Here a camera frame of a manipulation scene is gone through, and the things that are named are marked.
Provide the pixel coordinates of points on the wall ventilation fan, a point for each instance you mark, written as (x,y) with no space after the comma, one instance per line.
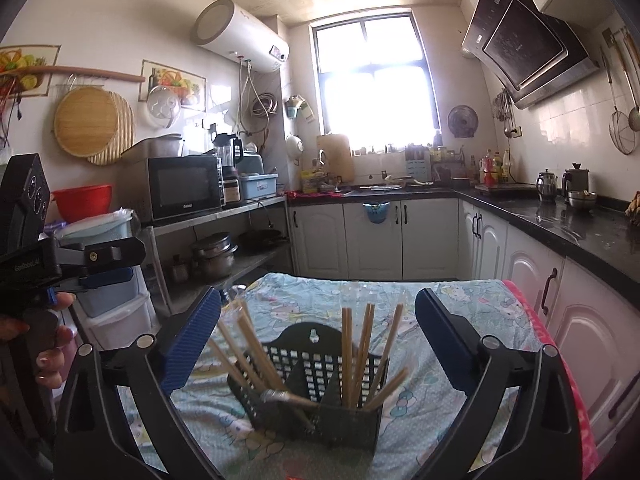
(463,121)

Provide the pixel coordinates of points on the pink towel blanket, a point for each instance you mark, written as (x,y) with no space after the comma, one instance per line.
(590,456)

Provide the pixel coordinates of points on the plastic drawer tower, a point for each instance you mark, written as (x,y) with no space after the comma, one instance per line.
(113,308)

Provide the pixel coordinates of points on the hanging strainer ladle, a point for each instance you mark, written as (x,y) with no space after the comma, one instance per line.
(623,138)

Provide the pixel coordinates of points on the black range hood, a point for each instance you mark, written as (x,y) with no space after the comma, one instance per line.
(532,54)

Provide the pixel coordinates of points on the white water heater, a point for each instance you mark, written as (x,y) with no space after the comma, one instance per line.
(226,29)

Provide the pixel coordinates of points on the person's left hand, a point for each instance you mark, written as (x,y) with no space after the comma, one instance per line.
(51,361)

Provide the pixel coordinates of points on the round bamboo board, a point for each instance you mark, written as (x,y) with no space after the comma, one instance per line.
(93,124)

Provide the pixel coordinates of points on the stainless steel pot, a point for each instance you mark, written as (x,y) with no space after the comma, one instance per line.
(213,256)

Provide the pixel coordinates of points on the blue storage box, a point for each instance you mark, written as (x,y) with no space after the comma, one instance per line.
(258,186)

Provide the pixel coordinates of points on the chopsticks pair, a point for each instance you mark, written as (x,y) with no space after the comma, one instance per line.
(378,393)
(266,378)

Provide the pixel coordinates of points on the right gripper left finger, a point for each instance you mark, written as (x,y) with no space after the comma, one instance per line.
(93,438)

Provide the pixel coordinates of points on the wrapped chopsticks in basket right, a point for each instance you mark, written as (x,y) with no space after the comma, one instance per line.
(354,356)

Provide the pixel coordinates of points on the red plastic basin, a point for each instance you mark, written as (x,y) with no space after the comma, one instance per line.
(76,204)

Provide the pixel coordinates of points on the metal kettle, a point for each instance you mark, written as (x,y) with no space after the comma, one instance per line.
(546,186)

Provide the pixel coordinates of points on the black blender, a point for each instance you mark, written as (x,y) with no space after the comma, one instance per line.
(230,151)

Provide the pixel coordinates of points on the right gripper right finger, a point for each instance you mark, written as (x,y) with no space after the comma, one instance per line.
(542,436)

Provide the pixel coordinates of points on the black microwave oven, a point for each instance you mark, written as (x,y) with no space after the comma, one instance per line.
(161,189)

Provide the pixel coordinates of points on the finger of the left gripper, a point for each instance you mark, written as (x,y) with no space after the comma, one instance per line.
(113,277)
(81,261)

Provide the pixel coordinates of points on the green plastic utensil basket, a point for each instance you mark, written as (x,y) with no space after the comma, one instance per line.
(308,358)

